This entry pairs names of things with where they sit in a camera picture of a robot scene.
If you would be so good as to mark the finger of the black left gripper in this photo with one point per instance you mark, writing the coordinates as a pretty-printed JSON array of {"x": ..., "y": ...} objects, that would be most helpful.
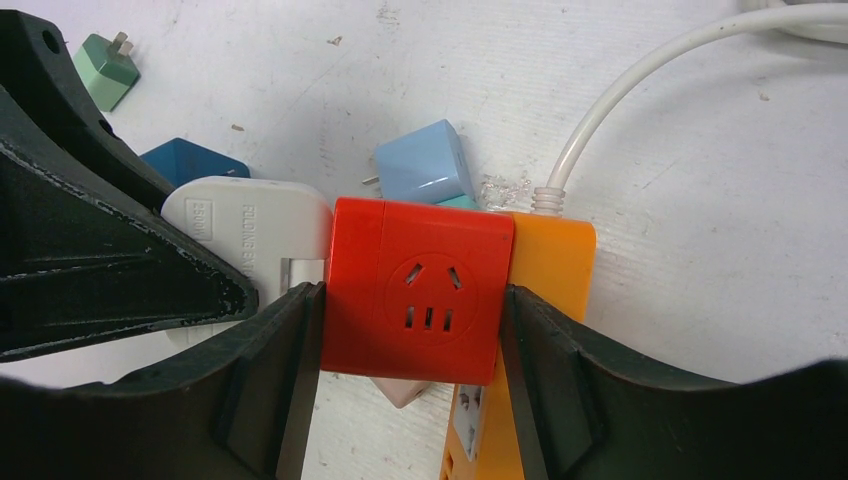
[
  {"x": 38, "y": 72},
  {"x": 84, "y": 263}
]

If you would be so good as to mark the white adapter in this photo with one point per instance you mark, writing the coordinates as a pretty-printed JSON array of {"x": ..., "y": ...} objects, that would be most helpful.
[{"x": 276, "y": 233}]

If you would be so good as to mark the light blue plug charger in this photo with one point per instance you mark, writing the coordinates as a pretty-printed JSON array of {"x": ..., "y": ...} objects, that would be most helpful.
[{"x": 425, "y": 166}]

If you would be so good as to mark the blue cube socket adapter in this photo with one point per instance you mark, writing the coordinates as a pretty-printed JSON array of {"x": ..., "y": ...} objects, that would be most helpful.
[{"x": 180, "y": 161}]

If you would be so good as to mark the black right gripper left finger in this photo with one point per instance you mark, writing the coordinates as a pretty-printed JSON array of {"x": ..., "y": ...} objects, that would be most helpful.
[{"x": 236, "y": 406}]

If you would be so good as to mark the pink brown plug charger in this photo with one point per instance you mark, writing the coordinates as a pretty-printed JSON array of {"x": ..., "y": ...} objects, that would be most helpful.
[{"x": 400, "y": 392}]

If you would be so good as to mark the red cube socket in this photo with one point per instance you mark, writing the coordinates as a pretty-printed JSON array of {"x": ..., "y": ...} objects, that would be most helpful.
[{"x": 415, "y": 291}]

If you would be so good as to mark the teal plug charger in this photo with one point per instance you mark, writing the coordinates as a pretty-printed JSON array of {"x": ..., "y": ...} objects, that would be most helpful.
[{"x": 461, "y": 201}]

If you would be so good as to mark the orange power strip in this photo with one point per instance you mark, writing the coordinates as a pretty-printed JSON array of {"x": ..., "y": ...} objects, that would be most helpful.
[{"x": 535, "y": 420}]

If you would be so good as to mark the light green plug charger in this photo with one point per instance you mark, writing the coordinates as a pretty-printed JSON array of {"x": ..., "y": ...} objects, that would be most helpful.
[{"x": 106, "y": 69}]

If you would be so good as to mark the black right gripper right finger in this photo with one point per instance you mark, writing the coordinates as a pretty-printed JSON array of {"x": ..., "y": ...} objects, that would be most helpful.
[{"x": 661, "y": 422}]

